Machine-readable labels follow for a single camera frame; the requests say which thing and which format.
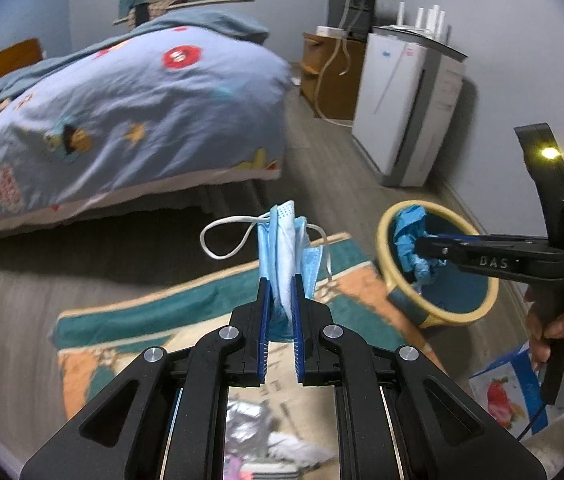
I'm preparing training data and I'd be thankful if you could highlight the teal and cream floor rug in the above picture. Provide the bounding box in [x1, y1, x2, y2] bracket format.
[51, 231, 448, 480]

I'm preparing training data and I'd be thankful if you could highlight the purple snack wrapper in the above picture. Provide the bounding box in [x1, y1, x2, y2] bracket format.
[223, 454, 262, 480]

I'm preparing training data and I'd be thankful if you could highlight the blue cartoon quilt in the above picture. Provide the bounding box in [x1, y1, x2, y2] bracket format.
[0, 9, 291, 234]

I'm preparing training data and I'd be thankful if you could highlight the black television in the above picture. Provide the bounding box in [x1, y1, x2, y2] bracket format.
[326, 0, 376, 41]

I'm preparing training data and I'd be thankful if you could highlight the white router with antennas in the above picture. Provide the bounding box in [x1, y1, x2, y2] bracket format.
[395, 1, 446, 41]

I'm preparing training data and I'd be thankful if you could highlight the blue and white bag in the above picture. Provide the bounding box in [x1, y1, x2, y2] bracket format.
[468, 344, 562, 439]

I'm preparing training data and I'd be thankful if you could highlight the silver foil wrapper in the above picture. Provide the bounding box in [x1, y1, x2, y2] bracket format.
[224, 398, 337, 480]

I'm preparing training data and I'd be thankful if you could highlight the light blue face mask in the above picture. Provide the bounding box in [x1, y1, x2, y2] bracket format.
[199, 200, 333, 342]

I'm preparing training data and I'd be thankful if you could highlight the teal bin with yellow rim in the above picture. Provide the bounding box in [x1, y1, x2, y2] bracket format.
[376, 200, 498, 328]

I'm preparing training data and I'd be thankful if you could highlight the white air purifier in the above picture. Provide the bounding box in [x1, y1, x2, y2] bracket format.
[352, 26, 467, 188]

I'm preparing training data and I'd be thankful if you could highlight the blue paper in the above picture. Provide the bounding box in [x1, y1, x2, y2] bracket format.
[393, 205, 446, 294]

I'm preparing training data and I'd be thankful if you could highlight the wooden side cabinet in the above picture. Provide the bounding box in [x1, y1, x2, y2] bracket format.
[299, 32, 367, 122]

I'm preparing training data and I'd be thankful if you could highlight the white power cable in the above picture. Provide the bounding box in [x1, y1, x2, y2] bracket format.
[312, 0, 369, 129]

